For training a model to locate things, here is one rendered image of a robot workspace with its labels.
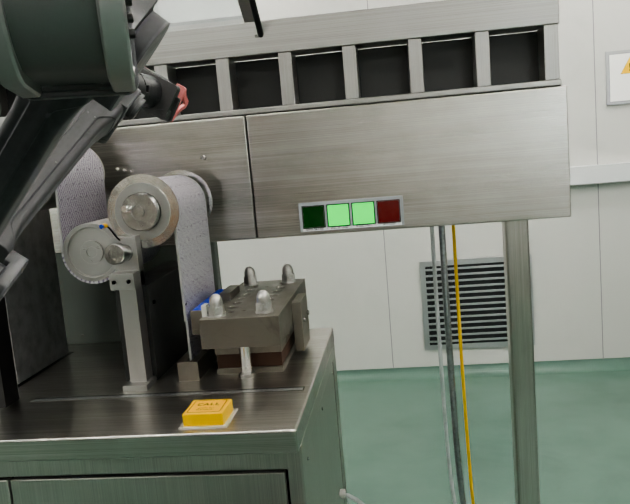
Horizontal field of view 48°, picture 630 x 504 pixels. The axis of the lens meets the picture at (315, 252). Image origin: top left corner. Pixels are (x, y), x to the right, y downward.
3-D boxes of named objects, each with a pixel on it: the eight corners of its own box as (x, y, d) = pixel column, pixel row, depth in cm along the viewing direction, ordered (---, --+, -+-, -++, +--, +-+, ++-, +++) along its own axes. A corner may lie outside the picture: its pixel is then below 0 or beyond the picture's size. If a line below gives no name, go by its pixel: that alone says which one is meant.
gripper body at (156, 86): (168, 121, 126) (147, 118, 119) (122, 97, 128) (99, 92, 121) (183, 87, 124) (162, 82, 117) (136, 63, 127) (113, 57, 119)
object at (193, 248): (184, 321, 144) (174, 231, 141) (213, 297, 167) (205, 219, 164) (186, 321, 144) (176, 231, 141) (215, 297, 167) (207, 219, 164)
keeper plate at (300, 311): (295, 351, 155) (291, 302, 153) (301, 339, 165) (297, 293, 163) (307, 350, 155) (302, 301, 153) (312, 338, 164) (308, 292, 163)
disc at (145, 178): (111, 250, 143) (102, 177, 141) (112, 250, 143) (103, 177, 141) (182, 245, 141) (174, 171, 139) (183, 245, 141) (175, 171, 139)
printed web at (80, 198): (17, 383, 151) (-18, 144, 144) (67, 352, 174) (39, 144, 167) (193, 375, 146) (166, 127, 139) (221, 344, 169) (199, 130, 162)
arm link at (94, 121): (0, 295, 83) (-86, 244, 80) (-10, 314, 87) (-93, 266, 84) (156, 92, 111) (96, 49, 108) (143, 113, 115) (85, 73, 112)
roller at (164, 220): (118, 242, 142) (111, 184, 140) (160, 227, 167) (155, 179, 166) (173, 238, 140) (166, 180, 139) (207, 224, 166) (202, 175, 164)
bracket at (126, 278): (122, 393, 140) (102, 240, 135) (134, 382, 146) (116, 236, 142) (146, 392, 139) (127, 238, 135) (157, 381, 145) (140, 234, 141)
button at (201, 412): (183, 428, 118) (181, 414, 118) (194, 412, 125) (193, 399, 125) (223, 426, 117) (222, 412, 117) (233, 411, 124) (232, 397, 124)
